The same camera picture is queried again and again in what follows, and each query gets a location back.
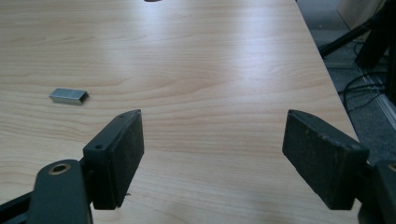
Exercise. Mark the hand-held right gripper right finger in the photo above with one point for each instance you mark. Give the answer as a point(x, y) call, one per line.
point(323, 158)

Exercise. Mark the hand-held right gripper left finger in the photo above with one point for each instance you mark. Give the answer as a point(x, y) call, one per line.
point(112, 161)

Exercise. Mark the silver strip of staples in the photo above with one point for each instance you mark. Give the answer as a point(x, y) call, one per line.
point(68, 95)

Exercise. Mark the black metal stand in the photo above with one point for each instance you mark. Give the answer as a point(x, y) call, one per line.
point(342, 39)

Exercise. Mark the round black table grommet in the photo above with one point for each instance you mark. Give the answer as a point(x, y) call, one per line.
point(152, 0)

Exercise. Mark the metal floor rail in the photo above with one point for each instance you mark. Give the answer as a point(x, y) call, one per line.
point(387, 107)

